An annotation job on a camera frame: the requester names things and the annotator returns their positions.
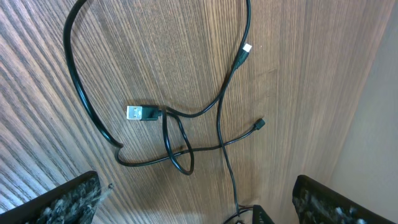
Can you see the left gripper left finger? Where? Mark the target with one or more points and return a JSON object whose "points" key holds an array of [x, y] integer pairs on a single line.
{"points": [[72, 202]]}

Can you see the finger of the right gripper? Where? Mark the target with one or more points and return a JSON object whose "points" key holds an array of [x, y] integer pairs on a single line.
{"points": [[259, 216]]}

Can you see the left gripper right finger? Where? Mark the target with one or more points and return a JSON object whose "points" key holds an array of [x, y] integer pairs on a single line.
{"points": [[316, 203]]}

